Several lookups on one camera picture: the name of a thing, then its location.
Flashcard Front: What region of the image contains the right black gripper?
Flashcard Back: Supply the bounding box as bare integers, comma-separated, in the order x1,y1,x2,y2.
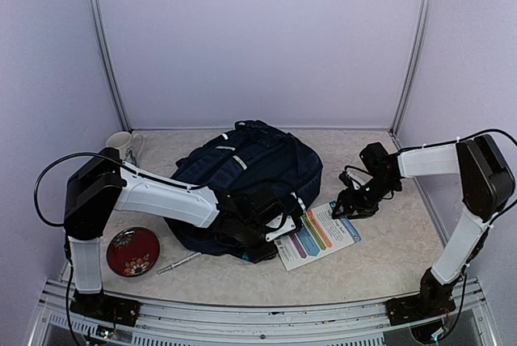
331,175,399,220

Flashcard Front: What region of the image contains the colourful comic booklet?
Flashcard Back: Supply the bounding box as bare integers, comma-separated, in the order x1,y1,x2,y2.
275,201,361,272

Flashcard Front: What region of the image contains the navy blue student backpack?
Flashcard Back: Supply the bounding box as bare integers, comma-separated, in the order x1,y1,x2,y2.
165,120,323,259

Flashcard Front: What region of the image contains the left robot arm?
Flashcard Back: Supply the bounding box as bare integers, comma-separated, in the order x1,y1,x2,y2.
64,148,305,327

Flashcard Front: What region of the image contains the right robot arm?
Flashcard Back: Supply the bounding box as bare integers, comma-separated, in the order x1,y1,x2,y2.
332,129,516,326

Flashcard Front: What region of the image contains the clear plastic syringe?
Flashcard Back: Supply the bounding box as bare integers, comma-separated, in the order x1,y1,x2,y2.
157,252,202,276

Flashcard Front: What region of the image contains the red floral plate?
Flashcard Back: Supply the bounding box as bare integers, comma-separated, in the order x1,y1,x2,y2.
106,227,160,277

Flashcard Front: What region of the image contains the white patterned ceramic cup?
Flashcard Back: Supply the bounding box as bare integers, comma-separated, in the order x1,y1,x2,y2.
106,131,145,166

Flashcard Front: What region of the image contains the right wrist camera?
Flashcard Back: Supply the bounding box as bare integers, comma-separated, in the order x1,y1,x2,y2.
338,166,364,190

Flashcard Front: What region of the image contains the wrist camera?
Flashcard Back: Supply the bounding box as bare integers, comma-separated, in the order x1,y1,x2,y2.
338,166,364,190
265,192,306,242

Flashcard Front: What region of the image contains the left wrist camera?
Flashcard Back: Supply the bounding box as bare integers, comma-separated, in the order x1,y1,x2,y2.
265,192,306,242

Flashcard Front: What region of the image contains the front aluminium rail base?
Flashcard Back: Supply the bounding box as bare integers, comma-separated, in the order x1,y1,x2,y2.
24,279,500,345

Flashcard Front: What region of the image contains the right aluminium frame post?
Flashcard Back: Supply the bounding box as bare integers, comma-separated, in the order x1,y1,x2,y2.
389,0,432,137

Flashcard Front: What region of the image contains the aluminium frame post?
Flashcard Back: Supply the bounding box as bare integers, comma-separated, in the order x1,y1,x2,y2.
87,0,132,132
389,0,432,137

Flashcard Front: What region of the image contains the left aluminium frame post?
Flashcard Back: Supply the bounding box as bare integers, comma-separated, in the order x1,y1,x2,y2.
87,0,132,132

